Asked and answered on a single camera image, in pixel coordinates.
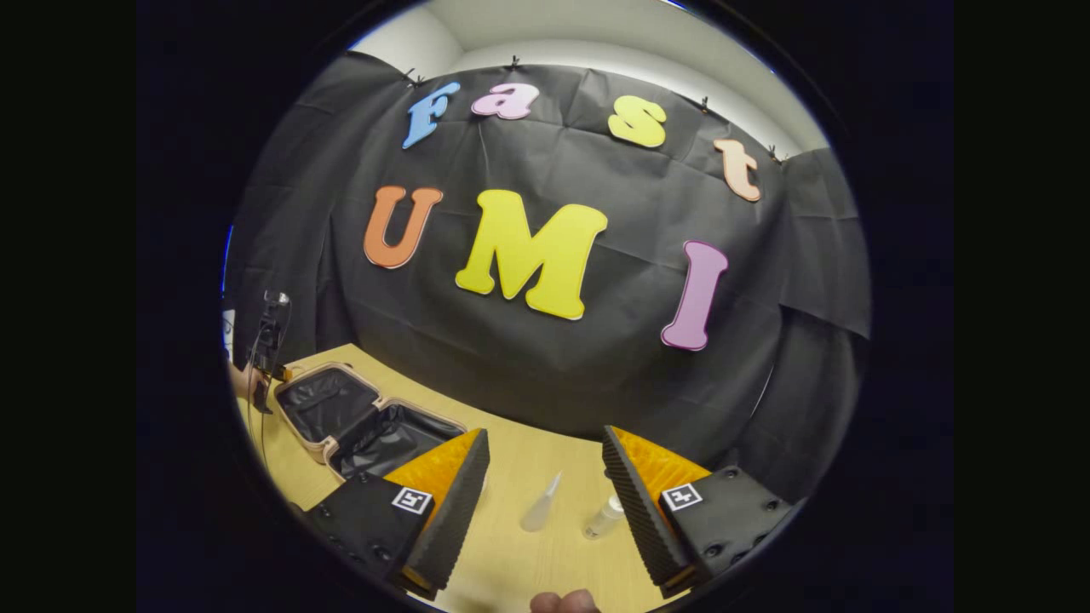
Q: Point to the pink suitcase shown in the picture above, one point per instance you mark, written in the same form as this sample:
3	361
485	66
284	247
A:
324	404

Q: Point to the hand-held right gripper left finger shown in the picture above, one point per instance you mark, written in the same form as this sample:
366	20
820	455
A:
451	519

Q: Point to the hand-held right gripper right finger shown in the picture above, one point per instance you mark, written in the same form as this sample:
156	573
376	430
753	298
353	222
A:
640	519

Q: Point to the black backdrop cloth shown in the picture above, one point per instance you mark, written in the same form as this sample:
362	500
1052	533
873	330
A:
545	366

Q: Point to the translucent white squeeze tube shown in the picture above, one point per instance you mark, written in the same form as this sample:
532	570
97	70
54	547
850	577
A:
539	509

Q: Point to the white pump bottle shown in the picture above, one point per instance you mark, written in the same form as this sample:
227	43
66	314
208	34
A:
602	519

